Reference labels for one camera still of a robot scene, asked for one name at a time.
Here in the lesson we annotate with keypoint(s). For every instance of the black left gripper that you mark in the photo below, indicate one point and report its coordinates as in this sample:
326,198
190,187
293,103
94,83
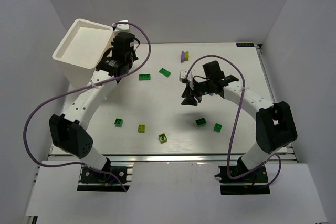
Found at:
124,44

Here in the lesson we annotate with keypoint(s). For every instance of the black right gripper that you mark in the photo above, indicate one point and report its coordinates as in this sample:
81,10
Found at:
196,91

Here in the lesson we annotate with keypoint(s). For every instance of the white drawer cabinet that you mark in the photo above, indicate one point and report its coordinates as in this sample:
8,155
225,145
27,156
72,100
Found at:
81,50

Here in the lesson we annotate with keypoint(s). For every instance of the lime lego brick top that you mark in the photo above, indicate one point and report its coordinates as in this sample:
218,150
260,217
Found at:
186,56

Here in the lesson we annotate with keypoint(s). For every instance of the lime lego with stud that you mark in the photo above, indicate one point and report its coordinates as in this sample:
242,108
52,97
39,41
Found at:
162,138

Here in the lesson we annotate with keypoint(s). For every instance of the lime square lego brick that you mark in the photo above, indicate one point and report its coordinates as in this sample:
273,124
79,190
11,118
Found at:
141,128

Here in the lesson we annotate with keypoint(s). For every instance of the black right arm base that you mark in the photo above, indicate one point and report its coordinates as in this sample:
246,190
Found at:
254,183

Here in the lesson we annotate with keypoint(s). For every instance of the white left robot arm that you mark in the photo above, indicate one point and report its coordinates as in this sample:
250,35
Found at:
68,131

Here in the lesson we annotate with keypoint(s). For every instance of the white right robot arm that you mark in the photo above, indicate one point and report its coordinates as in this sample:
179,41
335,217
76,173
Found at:
275,127

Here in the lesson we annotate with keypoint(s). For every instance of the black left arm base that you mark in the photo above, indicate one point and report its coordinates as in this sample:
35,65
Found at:
90,181

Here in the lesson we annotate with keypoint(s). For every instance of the green lego brick lower right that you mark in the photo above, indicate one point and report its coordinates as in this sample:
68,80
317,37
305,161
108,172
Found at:
200,122

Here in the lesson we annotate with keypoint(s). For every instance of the green flat lego long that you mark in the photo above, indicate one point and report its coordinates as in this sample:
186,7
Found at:
143,77

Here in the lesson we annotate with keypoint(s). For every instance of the green lego brick tilted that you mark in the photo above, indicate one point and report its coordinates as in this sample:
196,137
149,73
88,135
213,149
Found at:
164,72

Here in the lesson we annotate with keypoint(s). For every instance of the green small lego right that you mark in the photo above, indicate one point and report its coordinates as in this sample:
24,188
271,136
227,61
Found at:
217,127

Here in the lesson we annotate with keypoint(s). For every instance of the green small lego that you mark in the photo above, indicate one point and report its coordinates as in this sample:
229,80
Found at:
217,127
118,122

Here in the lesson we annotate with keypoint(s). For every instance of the green small lego left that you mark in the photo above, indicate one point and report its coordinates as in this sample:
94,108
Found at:
118,122

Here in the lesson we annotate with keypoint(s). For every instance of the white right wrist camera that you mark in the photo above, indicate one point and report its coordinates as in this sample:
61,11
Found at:
186,78

